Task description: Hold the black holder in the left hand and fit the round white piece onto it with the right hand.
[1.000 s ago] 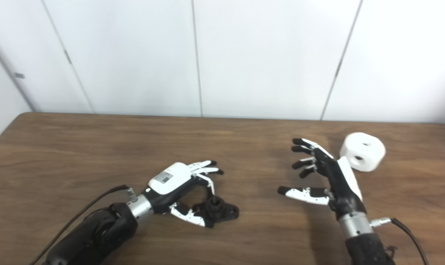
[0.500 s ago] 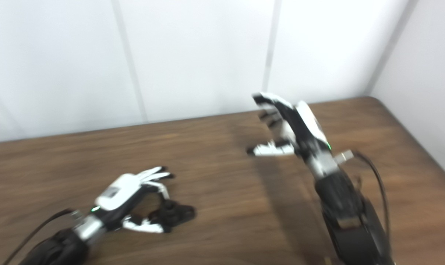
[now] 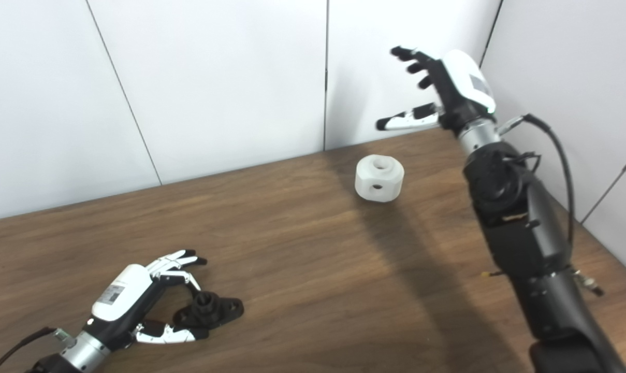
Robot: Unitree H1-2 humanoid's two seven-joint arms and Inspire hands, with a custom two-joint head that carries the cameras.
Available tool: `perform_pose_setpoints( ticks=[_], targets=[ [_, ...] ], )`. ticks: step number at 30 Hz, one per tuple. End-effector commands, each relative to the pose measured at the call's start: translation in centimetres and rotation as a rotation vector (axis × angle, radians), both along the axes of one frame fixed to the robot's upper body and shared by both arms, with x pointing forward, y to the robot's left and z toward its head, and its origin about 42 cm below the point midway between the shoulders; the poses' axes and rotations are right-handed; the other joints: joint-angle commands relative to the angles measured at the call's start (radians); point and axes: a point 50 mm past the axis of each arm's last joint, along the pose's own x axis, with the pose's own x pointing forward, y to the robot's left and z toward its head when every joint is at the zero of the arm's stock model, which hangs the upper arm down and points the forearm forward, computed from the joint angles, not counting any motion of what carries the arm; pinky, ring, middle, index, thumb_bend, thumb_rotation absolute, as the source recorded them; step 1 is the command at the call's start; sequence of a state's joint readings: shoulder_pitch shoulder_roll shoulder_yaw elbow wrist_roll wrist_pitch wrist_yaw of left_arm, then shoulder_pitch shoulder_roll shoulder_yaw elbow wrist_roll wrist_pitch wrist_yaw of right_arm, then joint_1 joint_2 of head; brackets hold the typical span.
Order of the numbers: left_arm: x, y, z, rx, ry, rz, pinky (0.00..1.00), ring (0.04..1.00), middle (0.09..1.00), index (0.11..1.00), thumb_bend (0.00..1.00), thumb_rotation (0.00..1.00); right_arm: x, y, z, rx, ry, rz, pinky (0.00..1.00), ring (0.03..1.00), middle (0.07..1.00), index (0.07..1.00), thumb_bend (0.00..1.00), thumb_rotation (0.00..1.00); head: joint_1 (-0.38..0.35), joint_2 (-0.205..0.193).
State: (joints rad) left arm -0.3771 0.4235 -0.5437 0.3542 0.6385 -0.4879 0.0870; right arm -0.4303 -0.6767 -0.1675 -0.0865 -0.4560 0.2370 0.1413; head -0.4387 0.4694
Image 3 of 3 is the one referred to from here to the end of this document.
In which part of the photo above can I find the black flanged holder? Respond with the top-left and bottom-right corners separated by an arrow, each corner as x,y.
173,291 -> 244,329

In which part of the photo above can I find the round white piece with holes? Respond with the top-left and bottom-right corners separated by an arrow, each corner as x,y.
355,155 -> 405,203

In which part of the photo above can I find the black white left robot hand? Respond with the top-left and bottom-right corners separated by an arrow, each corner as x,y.
58,249 -> 209,373

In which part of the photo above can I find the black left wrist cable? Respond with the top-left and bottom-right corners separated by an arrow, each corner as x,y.
0,326 -> 67,373

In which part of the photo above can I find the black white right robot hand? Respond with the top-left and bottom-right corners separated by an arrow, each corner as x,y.
375,46 -> 502,156

